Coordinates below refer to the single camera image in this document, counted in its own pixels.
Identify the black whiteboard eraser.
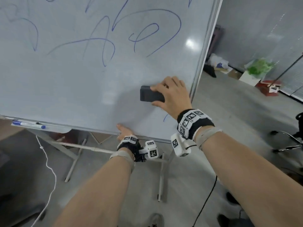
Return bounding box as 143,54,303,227
140,86,165,103

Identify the grey metal whiteboard stand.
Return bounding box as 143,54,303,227
28,129,176,203

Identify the white cable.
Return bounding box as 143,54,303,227
29,135,57,227

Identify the person's left hand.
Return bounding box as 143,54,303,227
116,124,138,142

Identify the black chair with chrome base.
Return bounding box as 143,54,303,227
270,112,303,154

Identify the red box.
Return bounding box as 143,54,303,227
255,79,283,97

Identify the left wrist tracker with markers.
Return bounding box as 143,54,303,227
117,135,159,163

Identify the person's right forearm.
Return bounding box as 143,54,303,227
196,127,303,227

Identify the white plastic bag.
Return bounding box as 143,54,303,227
209,53,229,69

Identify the person's right hand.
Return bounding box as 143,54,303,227
150,76,193,121

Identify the grey whiteboard pen tray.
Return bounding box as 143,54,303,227
4,117,72,134

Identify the black thin pole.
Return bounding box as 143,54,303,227
275,52,303,81

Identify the wrist tracker with markers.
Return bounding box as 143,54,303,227
171,109,215,157
117,135,159,163

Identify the person's right shoe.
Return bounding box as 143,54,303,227
216,214,233,227

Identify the white box with green plants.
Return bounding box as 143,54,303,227
239,58,275,87

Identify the right wrist tracker with markers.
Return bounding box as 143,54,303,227
171,109,215,157

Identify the brown cardboard box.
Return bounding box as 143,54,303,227
228,68,242,80

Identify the black cable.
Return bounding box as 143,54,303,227
191,175,218,227

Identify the blue whiteboard marker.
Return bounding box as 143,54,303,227
12,120,46,129

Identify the white whiteboard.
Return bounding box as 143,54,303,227
0,0,224,144

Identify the person's left forearm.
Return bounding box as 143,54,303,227
53,151,136,227

